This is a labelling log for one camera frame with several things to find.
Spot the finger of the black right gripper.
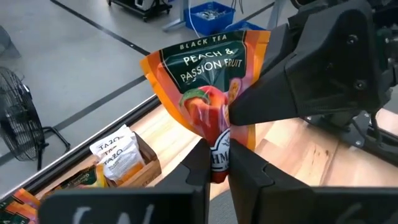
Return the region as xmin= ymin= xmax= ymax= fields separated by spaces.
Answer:
xmin=228 ymin=0 xmax=384 ymax=127
xmin=262 ymin=17 xmax=305 ymax=75

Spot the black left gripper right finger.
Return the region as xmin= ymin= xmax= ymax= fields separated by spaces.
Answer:
xmin=228 ymin=138 xmax=398 ymax=224

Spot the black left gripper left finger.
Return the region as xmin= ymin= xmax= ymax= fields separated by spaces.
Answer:
xmin=38 ymin=138 xmax=213 ymax=224

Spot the white orange Tazo tea packet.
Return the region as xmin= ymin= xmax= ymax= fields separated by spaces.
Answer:
xmin=101 ymin=143 xmax=146 ymax=185
xmin=89 ymin=124 xmax=135 ymax=150
xmin=95 ymin=136 xmax=139 ymax=159

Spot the wooden tea box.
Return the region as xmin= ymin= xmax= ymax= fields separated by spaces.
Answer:
xmin=39 ymin=132 xmax=163 ymax=200

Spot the blue plastic bin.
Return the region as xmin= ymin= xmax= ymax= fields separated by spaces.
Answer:
xmin=223 ymin=19 xmax=266 ymax=32

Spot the blue bin with scrap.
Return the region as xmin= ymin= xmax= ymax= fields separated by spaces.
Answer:
xmin=183 ymin=1 xmax=236 ymax=37

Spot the round grey woven placemat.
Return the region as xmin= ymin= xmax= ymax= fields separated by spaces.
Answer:
xmin=208 ymin=189 xmax=237 ymax=224

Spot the grey table leg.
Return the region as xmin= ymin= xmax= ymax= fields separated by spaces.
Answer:
xmin=160 ymin=0 xmax=191 ymax=32

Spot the black floor fan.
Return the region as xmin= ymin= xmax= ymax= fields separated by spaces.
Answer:
xmin=0 ymin=66 xmax=71 ymax=171

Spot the black wheeled cart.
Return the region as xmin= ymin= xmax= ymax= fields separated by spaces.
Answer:
xmin=106 ymin=0 xmax=174 ymax=23

